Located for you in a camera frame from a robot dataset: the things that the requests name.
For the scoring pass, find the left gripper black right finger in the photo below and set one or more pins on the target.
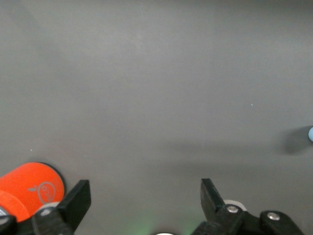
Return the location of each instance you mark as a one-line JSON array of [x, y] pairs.
[[210, 200]]

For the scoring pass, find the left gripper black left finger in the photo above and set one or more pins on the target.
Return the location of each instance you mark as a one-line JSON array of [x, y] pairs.
[[75, 203]]

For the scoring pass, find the light blue plastic cup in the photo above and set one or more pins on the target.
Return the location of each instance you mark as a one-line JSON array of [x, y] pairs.
[[310, 134]]

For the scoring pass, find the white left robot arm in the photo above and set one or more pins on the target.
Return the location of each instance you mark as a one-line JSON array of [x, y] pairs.
[[165, 234]]

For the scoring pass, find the orange drink can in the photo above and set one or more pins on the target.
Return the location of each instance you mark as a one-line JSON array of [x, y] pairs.
[[27, 186]]

